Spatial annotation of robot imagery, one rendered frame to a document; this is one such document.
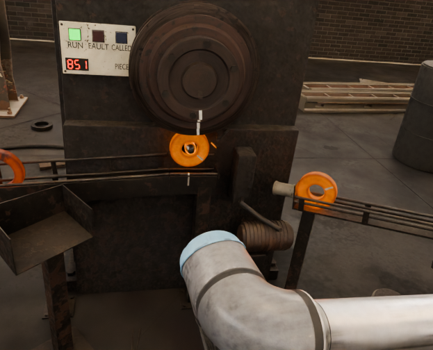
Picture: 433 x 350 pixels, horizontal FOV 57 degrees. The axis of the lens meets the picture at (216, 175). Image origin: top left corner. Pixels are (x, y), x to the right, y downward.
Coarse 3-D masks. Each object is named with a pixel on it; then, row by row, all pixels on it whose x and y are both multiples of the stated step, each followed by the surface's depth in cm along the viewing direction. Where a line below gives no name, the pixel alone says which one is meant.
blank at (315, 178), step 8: (304, 176) 159; (312, 176) 157; (320, 176) 156; (328, 176) 156; (304, 184) 160; (312, 184) 158; (320, 184) 157; (328, 184) 155; (304, 192) 161; (328, 192) 157; (336, 192) 157; (304, 200) 162; (320, 200) 160; (328, 200) 158; (312, 208) 163; (320, 208) 161
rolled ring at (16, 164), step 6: (0, 150) 146; (0, 156) 145; (6, 156) 145; (12, 156) 147; (6, 162) 147; (12, 162) 147; (18, 162) 148; (12, 168) 148; (18, 168) 148; (18, 174) 150; (24, 174) 152; (18, 180) 151
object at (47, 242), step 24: (48, 192) 140; (72, 192) 139; (0, 216) 131; (24, 216) 137; (48, 216) 144; (72, 216) 144; (0, 240) 122; (24, 240) 133; (48, 240) 134; (72, 240) 134; (24, 264) 124; (48, 264) 136; (48, 288) 143; (48, 312) 152; (72, 336) 171
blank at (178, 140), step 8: (176, 136) 155; (184, 136) 155; (192, 136) 156; (200, 136) 156; (176, 144) 156; (200, 144) 158; (208, 144) 159; (176, 152) 158; (200, 152) 160; (208, 152) 160; (176, 160) 159; (184, 160) 160; (192, 160) 161; (200, 160) 161
